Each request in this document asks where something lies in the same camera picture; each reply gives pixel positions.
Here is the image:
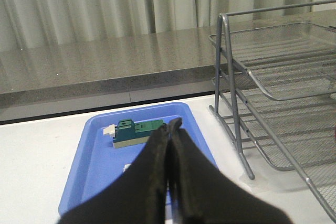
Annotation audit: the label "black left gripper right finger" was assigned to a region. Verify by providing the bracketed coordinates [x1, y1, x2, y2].
[167, 118, 292, 223]

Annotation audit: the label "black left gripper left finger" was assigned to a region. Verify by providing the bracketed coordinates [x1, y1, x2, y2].
[59, 124, 168, 223]

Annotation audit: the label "mesh tray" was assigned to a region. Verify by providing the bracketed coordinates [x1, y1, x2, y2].
[211, 69, 336, 222]
[209, 87, 336, 172]
[208, 22, 336, 101]

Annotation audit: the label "white terminal block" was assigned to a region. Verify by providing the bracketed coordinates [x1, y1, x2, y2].
[123, 164, 131, 172]

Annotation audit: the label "blue plastic tray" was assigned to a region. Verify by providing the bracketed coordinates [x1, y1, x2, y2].
[58, 102, 216, 216]

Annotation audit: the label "green terminal block module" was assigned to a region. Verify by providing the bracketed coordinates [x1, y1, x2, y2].
[103, 119, 164, 148]

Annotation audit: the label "grey stone counter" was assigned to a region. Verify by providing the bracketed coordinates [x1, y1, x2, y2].
[0, 8, 336, 109]

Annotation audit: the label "grey metal rack frame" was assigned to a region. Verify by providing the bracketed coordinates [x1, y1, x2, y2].
[209, 13, 335, 220]

